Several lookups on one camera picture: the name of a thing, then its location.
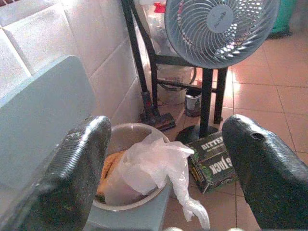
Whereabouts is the metal bowl with food scraps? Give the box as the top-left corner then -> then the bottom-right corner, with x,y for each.
92,122 -> 171,211

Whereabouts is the open tin can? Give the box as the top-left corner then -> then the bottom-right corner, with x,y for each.
184,92 -> 202,118

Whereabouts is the black metal rack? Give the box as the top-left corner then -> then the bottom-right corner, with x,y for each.
121,0 -> 228,126

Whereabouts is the white plastic bucket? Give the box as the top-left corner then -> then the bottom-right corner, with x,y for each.
157,64 -> 195,106

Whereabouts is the dark stick vacuum cleaner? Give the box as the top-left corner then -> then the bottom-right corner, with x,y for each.
127,0 -> 176,132

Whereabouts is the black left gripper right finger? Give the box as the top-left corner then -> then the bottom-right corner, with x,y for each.
221,114 -> 308,231

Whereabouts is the clear plastic storage box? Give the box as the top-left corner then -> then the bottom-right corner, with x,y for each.
141,0 -> 180,57

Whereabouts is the white plastic bag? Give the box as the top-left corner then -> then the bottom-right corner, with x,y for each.
104,133 -> 210,229

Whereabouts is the green printed cardboard carton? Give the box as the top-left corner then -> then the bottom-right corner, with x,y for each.
185,131 -> 238,194

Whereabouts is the green bag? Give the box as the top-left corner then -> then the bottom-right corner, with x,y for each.
269,0 -> 298,37

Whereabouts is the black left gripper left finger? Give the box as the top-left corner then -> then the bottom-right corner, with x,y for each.
0,115 -> 112,231

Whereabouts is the grey electric standing fan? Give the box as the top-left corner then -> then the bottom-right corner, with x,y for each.
165,0 -> 281,142

